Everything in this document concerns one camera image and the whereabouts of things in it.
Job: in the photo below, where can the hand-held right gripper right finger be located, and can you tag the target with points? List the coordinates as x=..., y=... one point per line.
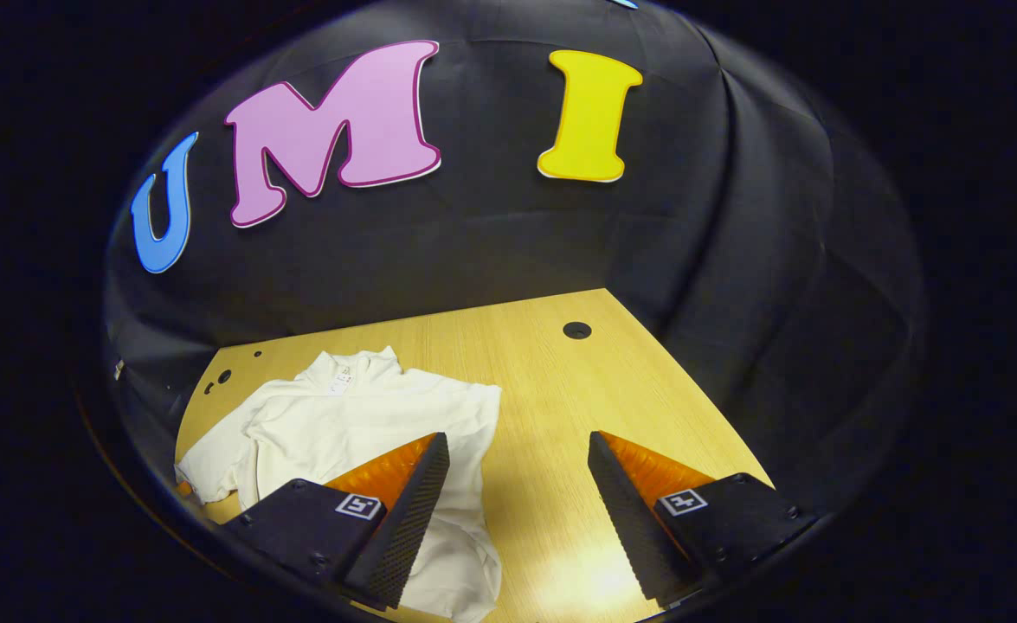
x=629, y=519

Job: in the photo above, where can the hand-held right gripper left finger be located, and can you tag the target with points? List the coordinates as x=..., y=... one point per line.
x=404, y=528

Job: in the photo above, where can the white garment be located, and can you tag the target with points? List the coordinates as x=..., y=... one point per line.
x=344, y=424

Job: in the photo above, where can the black backdrop cloth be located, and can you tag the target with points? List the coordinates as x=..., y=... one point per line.
x=517, y=242

